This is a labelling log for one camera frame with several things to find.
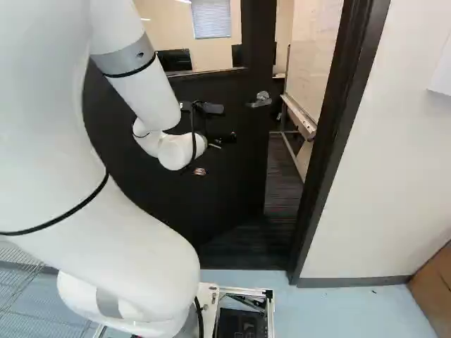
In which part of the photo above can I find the chrome wire shelf rack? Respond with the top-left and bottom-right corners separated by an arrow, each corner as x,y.
0,244 -> 61,338

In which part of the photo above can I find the brown cardboard box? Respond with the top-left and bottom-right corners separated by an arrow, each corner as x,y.
407,239 -> 451,338

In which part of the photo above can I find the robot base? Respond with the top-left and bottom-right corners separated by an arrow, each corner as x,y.
195,281 -> 276,338

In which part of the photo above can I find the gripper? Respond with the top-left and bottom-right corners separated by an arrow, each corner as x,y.
205,130 -> 238,149

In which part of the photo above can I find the whiteboard on metal stand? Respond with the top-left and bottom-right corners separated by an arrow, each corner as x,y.
279,37 -> 341,184

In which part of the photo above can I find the dark door with silver handle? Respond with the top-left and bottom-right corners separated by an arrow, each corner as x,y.
81,0 -> 278,253

